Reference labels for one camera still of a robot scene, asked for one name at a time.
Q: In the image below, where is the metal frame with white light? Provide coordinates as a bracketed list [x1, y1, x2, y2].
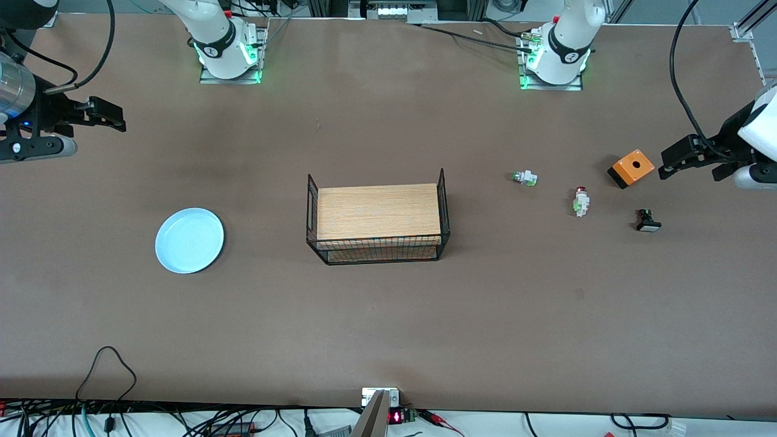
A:
[348, 0, 439, 24]

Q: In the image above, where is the aluminium frame profile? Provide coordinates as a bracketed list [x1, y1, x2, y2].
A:
[731, 0, 777, 87]

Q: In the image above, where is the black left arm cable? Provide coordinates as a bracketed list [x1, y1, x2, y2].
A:
[667, 0, 730, 161]

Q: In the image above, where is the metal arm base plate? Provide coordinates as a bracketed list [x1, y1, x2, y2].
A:
[517, 27, 585, 92]
[199, 23, 269, 85]

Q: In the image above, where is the black wire rack wooden shelf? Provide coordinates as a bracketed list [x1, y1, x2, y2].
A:
[306, 168, 451, 265]

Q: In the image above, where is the black power adapter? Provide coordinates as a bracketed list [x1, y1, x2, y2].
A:
[206, 421, 257, 437]

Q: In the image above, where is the coiled black cable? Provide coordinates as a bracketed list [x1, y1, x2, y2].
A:
[609, 412, 672, 430]

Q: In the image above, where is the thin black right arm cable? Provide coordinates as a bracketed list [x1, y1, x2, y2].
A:
[3, 30, 80, 86]

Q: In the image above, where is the black looped cable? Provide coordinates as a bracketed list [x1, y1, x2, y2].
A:
[75, 346, 138, 406]

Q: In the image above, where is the orange button enclosure box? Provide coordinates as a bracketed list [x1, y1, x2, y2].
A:
[607, 149, 656, 190]

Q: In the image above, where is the light blue plate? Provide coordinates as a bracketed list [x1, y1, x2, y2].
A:
[155, 208, 225, 274]

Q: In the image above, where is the grey metal camera bracket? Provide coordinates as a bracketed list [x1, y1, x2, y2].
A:
[351, 387, 401, 437]

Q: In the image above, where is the red clip lead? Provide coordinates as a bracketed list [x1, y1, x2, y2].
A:
[419, 410, 466, 437]

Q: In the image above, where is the long black table cable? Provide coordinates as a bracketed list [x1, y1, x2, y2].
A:
[418, 23, 536, 53]

